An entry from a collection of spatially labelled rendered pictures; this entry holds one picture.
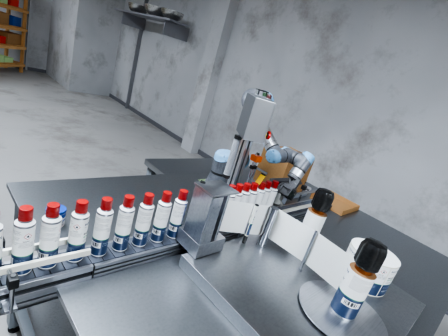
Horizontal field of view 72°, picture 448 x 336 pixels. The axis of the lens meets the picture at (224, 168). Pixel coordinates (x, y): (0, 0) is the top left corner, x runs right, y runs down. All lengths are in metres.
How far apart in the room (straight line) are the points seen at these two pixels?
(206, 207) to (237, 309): 0.34
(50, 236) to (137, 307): 0.32
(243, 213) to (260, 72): 3.48
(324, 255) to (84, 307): 0.84
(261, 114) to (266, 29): 3.45
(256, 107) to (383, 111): 2.49
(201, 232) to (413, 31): 3.15
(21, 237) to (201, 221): 0.54
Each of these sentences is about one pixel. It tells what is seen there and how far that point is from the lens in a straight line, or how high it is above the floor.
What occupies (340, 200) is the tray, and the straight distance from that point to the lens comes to 2.60.
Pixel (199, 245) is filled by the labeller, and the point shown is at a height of 0.94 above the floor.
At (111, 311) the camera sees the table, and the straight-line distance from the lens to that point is 1.03.
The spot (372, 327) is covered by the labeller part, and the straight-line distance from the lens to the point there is 1.27.
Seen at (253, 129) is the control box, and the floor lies 1.34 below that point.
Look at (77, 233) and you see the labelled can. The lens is 1.03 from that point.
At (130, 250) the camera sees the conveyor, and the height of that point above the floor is 0.88.
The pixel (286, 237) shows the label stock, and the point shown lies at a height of 0.97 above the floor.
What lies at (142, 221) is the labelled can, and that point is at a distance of 1.12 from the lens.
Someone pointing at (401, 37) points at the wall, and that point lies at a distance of 3.81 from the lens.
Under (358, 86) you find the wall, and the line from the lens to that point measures 3.83.
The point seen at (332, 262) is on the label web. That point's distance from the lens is 1.27.
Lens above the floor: 1.57
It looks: 18 degrees down
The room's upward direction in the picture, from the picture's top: 17 degrees clockwise
